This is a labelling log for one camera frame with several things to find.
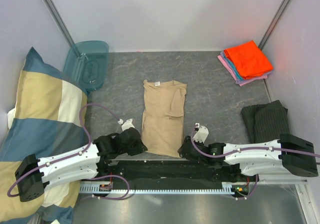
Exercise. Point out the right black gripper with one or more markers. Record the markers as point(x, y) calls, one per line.
point(186, 139)

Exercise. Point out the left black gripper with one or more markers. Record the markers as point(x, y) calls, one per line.
point(140, 147)

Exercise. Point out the beige t shirt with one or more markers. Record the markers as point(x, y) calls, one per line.
point(163, 117)

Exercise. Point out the blue plastic bin lid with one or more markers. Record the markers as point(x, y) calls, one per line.
point(87, 64)

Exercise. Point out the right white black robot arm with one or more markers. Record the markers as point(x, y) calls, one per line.
point(287, 155)

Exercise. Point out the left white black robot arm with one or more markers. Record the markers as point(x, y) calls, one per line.
point(35, 176)

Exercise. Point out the aluminium floor rails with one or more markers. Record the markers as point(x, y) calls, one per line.
point(271, 180)

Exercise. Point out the dark striped folded garment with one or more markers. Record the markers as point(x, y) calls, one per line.
point(265, 122)

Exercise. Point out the blue beige striped pillow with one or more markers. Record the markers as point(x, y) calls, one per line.
point(49, 111)

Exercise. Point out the pink folded t shirt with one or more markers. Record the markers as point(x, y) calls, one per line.
point(232, 73)

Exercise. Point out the orange folded t shirt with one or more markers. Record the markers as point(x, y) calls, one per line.
point(248, 60)

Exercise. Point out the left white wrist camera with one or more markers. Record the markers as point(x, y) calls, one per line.
point(125, 125)

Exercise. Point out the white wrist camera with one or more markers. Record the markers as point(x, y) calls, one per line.
point(201, 133)
point(125, 125)

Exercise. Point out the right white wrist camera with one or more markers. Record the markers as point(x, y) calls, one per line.
point(201, 133)

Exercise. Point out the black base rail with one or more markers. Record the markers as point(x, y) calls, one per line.
point(180, 174)

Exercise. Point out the white slotted cable duct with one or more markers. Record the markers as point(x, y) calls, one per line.
point(99, 188)

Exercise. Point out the left aluminium frame post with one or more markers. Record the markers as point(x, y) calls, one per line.
point(59, 21)

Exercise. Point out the aluminium frame post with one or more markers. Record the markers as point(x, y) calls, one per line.
point(59, 21)
point(274, 22)

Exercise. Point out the right aluminium frame post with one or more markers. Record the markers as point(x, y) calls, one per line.
point(274, 22)

